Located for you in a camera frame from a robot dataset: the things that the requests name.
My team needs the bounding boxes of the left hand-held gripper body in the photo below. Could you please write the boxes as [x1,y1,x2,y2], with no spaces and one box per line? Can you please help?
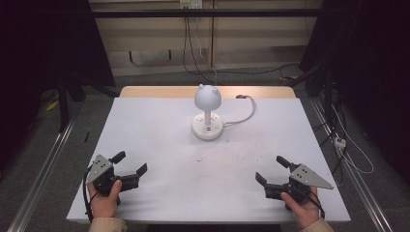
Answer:
[85,154,140,197]

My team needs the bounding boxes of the white table mat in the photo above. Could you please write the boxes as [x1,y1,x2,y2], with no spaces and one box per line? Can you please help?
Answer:
[66,97,352,225]

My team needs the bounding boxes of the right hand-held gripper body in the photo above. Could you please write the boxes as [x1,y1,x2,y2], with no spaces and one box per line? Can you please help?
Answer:
[263,162,335,205]

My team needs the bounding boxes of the black horizontal bar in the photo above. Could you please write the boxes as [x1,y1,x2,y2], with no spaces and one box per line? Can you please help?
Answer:
[91,9,324,18]

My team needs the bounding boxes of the black metal stand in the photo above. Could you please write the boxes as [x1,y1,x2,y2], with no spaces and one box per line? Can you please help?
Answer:
[55,75,121,133]

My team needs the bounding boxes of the white cat-ear desk lamp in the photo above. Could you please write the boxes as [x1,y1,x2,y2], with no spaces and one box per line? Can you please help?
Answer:
[191,83,224,141]

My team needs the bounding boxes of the aluminium floor rail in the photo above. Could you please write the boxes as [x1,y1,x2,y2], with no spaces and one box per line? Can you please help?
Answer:
[309,97,395,232]
[7,117,77,232]

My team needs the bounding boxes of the person's left hand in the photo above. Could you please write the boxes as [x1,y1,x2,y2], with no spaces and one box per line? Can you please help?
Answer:
[87,179,124,219]

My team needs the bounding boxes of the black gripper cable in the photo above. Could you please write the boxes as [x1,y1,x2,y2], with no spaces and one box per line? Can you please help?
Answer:
[308,188,327,220]
[82,164,99,224]

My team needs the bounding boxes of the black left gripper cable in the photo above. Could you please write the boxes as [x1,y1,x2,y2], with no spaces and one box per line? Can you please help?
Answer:
[82,164,99,224]

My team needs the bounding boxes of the black hanging cables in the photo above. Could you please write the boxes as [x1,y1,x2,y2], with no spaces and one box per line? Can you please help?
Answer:
[182,16,301,85]

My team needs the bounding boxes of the white wall socket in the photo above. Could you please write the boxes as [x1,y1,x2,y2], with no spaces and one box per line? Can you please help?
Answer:
[179,0,204,10]

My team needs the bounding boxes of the black curtain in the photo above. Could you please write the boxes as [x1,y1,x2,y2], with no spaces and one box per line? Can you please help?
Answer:
[0,0,116,177]
[298,0,410,187]

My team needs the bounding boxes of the white power strip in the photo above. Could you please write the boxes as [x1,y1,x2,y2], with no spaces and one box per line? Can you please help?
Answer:
[334,135,348,151]

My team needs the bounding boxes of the white lamp cable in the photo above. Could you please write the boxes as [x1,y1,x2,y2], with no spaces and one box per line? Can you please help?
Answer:
[221,95,257,128]

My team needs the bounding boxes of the white floor cable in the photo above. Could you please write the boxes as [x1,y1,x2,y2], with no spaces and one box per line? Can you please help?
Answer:
[331,103,375,176]

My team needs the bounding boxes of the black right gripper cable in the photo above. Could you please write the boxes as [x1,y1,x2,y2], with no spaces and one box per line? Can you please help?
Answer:
[308,188,327,220]

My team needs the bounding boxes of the person's right hand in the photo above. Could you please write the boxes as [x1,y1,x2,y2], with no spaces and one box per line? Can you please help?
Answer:
[279,186,321,231]

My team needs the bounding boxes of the thin white hanging cable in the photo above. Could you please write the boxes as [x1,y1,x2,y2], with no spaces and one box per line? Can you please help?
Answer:
[194,16,219,87]

